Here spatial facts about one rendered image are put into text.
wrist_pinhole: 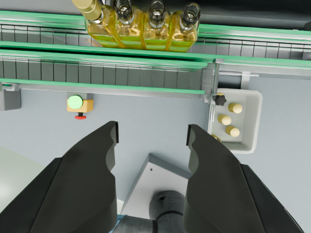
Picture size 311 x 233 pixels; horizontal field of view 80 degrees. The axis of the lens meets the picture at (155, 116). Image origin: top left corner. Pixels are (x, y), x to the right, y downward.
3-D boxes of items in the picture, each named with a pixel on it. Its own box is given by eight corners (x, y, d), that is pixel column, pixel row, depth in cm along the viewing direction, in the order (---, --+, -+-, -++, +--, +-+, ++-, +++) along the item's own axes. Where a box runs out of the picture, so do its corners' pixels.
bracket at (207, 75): (208, 71, 64) (214, 69, 57) (205, 99, 66) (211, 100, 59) (197, 71, 64) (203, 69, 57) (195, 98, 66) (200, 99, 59)
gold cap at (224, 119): (226, 123, 71) (230, 125, 67) (216, 122, 71) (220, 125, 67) (227, 114, 71) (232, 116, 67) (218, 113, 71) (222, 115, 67)
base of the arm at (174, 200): (180, 231, 71) (185, 255, 61) (143, 220, 70) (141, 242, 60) (195, 197, 69) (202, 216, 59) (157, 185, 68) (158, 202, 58)
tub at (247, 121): (250, 90, 71) (264, 90, 63) (243, 147, 74) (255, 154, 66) (205, 88, 71) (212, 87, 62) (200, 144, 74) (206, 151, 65)
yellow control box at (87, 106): (94, 92, 71) (87, 92, 64) (93, 111, 72) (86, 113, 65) (75, 91, 71) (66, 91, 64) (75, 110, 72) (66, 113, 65)
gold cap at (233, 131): (233, 134, 72) (239, 137, 68) (224, 134, 72) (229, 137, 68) (235, 125, 72) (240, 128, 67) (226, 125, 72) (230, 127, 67)
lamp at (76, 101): (83, 95, 64) (79, 95, 61) (83, 108, 65) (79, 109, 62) (70, 95, 64) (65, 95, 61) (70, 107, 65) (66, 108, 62)
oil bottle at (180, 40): (184, 39, 57) (203, 7, 35) (183, 58, 57) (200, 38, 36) (166, 37, 56) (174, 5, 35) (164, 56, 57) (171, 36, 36)
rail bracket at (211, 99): (215, 63, 57) (232, 55, 45) (209, 117, 59) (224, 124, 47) (205, 63, 57) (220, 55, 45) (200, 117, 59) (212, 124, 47)
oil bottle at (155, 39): (165, 37, 56) (172, 4, 35) (164, 56, 57) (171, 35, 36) (146, 36, 56) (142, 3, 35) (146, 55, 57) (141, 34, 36)
